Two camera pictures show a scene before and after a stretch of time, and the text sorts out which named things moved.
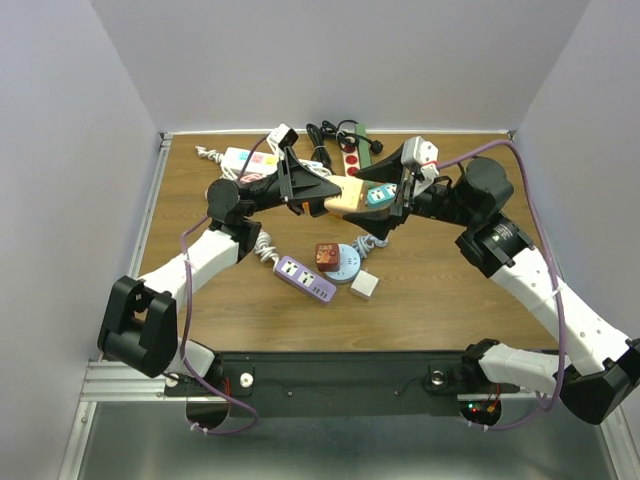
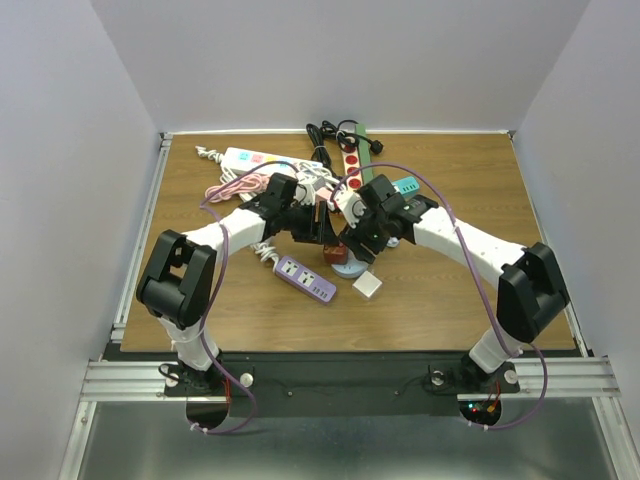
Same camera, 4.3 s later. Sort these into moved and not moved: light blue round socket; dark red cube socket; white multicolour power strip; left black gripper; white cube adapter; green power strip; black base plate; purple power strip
Moved: left black gripper; dark red cube socket; light blue round socket
Not moved: white multicolour power strip; green power strip; purple power strip; black base plate; white cube adapter
